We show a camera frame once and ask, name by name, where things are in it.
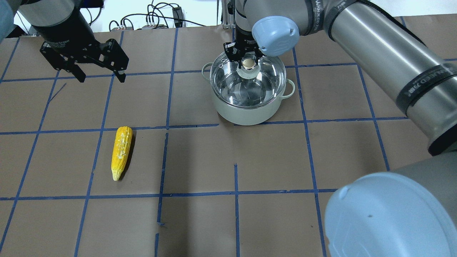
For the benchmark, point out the black power adapter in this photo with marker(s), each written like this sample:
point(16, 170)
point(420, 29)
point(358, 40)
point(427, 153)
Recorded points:
point(178, 17)

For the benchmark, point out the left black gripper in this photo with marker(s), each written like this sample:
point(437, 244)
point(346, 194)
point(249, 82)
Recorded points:
point(68, 34)

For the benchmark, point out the yellow corn cob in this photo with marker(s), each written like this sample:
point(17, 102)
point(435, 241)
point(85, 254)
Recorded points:
point(120, 151)

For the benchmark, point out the aluminium frame post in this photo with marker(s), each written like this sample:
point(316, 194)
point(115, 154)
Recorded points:
point(228, 18)

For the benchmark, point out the glass pot lid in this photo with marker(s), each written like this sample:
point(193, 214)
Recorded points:
point(247, 88)

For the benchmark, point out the pale green steel pot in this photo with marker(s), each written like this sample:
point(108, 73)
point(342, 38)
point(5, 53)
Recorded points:
point(248, 117)

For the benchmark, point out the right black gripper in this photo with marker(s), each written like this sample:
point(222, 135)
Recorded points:
point(244, 38)

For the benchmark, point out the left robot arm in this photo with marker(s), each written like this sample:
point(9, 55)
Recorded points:
point(40, 13)

